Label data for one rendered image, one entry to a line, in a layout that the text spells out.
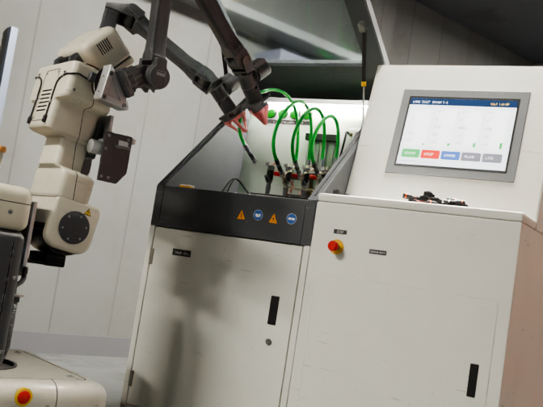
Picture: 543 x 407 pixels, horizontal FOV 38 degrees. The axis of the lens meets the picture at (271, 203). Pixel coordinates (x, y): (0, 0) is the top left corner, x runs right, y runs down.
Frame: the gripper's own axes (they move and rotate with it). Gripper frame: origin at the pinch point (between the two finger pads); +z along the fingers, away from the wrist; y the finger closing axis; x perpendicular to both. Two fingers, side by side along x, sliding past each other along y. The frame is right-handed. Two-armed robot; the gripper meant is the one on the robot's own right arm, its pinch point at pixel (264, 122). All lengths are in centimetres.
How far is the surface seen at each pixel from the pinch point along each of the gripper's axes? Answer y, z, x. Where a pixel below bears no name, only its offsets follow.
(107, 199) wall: 43, 76, 209
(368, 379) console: -46, 70, -49
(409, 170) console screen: 22, 34, -38
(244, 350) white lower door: -54, 62, -3
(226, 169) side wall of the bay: 16, 32, 52
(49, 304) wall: -23, 107, 212
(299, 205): -14.1, 25.7, -15.6
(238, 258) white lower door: -33, 38, 5
